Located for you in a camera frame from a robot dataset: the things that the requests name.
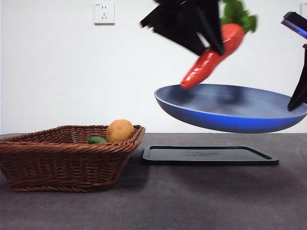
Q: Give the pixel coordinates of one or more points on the white wall socket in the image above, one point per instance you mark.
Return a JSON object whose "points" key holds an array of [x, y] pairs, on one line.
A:
{"points": [[104, 14], [304, 7]]}

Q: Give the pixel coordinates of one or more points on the blue round plate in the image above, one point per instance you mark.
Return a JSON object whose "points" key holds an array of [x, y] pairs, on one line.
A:
{"points": [[216, 117]]}

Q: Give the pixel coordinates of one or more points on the green cucumber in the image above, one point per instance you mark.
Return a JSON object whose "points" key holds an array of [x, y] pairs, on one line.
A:
{"points": [[96, 140]]}

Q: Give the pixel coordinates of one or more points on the orange carrot with green leaves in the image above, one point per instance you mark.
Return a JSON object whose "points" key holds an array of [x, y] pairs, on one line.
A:
{"points": [[206, 64]]}

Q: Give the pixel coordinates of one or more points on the brown woven wicker basket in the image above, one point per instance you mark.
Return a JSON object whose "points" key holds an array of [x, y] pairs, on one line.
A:
{"points": [[60, 165]]}

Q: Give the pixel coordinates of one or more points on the black flat tray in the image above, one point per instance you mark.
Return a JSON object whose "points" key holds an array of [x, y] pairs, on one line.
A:
{"points": [[211, 161]]}

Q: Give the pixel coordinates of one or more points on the yellow-brown potato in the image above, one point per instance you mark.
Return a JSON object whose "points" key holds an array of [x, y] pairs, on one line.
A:
{"points": [[120, 131]]}

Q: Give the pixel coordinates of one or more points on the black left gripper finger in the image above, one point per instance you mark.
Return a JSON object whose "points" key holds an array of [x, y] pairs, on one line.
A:
{"points": [[175, 21], [213, 24]]}

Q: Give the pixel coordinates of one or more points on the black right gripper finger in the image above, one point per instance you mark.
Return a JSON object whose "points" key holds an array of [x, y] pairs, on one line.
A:
{"points": [[301, 86]]}

